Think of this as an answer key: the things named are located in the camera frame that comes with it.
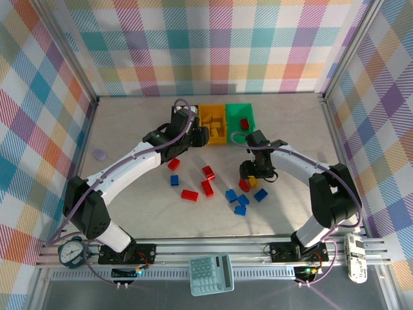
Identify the yellow plastic bin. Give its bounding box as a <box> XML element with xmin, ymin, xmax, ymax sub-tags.
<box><xmin>197</xmin><ymin>103</ymin><xmax>228</xmax><ymax>145</ymax></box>

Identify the green plastic bin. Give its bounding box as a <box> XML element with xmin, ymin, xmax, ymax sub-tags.
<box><xmin>225</xmin><ymin>103</ymin><xmax>258</xmax><ymax>145</ymax></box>

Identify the light teal calculator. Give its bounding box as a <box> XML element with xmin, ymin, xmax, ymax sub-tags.
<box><xmin>188</xmin><ymin>253</ymin><xmax>235</xmax><ymax>297</ymax></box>

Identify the black connector board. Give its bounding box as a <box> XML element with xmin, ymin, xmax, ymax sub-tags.
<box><xmin>110</xmin><ymin>267</ymin><xmax>143</xmax><ymax>281</ymax></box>
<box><xmin>295</xmin><ymin>266</ymin><xmax>323</xmax><ymax>282</ymax></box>

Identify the white printed bottle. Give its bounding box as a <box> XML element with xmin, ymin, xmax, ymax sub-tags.
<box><xmin>343</xmin><ymin>232</ymin><xmax>368</xmax><ymax>284</ymax></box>

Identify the dark green alarm clock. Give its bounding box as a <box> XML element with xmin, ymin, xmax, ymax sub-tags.
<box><xmin>57</xmin><ymin>236</ymin><xmax>86</xmax><ymax>269</ymax></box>

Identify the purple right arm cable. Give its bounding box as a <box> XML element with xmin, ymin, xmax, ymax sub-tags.
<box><xmin>230</xmin><ymin>132</ymin><xmax>364</xmax><ymax>287</ymax></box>

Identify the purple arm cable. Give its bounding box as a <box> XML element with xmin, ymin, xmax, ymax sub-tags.
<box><xmin>230</xmin><ymin>132</ymin><xmax>364</xmax><ymax>287</ymax></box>
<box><xmin>48</xmin><ymin>98</ymin><xmax>199</xmax><ymax>287</ymax></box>

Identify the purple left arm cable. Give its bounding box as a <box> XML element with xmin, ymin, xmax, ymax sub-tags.
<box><xmin>48</xmin><ymin>98</ymin><xmax>199</xmax><ymax>287</ymax></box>

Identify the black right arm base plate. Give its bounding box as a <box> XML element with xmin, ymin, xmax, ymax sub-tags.
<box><xmin>269</xmin><ymin>241</ymin><xmax>330</xmax><ymax>262</ymax></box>

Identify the aluminium mounting rail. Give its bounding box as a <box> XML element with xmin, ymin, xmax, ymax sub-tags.
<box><xmin>37</xmin><ymin>238</ymin><xmax>393</xmax><ymax>268</ymax></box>

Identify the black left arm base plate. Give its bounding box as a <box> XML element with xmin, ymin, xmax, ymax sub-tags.
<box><xmin>98</xmin><ymin>243</ymin><xmax>157</xmax><ymax>265</ymax></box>

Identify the perforated grey cable duct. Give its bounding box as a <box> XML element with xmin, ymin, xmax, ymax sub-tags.
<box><xmin>51</xmin><ymin>269</ymin><xmax>296</xmax><ymax>281</ymax></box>

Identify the aluminium frame post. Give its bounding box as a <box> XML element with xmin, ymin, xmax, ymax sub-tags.
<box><xmin>30</xmin><ymin>0</ymin><xmax>99</xmax><ymax>104</ymax></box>
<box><xmin>322</xmin><ymin>0</ymin><xmax>388</xmax><ymax>101</ymax></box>

